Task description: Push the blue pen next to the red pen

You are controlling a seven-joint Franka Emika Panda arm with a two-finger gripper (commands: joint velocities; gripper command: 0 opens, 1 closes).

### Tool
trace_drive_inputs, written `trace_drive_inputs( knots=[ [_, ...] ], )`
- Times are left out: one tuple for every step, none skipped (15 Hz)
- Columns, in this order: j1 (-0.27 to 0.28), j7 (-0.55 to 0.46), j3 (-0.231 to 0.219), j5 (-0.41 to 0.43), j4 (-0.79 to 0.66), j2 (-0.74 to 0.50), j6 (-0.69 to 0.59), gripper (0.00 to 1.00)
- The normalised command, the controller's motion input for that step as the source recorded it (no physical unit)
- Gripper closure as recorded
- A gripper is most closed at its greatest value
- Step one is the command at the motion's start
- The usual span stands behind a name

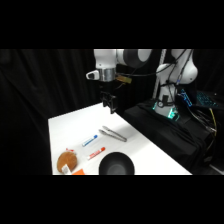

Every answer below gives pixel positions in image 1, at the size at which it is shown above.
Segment yellow cable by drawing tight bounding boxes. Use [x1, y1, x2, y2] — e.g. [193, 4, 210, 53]
[207, 107, 218, 138]

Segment black cloth covered stand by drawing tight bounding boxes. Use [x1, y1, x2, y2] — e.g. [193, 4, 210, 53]
[122, 99, 224, 176]

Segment red capped white pen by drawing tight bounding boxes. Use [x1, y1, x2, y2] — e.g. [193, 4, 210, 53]
[86, 146, 106, 161]

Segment blue capped white pen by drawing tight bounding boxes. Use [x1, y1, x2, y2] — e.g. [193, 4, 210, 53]
[81, 134, 99, 148]

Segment blue lit keyboard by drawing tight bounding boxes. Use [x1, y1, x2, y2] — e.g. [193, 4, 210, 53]
[195, 90, 222, 108]

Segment brown circuit board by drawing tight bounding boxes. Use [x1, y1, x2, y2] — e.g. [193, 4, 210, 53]
[115, 74, 133, 85]

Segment metal tongs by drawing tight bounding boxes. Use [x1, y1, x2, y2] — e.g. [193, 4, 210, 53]
[98, 125, 128, 143]

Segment black curtain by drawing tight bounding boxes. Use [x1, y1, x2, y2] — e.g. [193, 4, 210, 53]
[0, 49, 224, 176]

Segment black bowl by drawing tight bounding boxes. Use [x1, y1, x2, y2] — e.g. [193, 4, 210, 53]
[98, 151, 136, 176]

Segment orange paper piece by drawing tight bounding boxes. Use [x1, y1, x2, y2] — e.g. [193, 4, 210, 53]
[72, 168, 86, 176]

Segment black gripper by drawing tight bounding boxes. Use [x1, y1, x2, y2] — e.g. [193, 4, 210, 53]
[100, 90, 118, 115]

